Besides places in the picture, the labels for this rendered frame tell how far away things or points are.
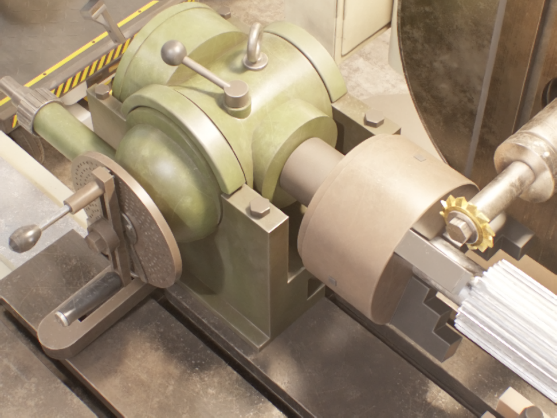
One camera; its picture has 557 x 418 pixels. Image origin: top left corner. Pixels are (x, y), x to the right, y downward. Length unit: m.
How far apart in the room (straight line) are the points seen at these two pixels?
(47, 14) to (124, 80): 1.58
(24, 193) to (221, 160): 0.77
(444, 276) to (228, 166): 0.28
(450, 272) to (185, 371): 0.41
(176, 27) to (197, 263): 0.30
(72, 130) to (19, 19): 1.57
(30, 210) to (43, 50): 0.97
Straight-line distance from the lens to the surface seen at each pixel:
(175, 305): 1.45
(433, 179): 1.15
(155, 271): 1.27
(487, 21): 1.28
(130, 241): 1.27
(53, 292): 1.44
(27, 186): 1.92
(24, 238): 1.15
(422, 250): 1.10
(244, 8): 3.35
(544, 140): 1.16
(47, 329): 1.38
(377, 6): 1.53
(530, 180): 1.16
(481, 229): 1.10
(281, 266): 1.25
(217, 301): 1.39
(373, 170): 1.15
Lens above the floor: 2.16
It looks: 50 degrees down
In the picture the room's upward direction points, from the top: straight up
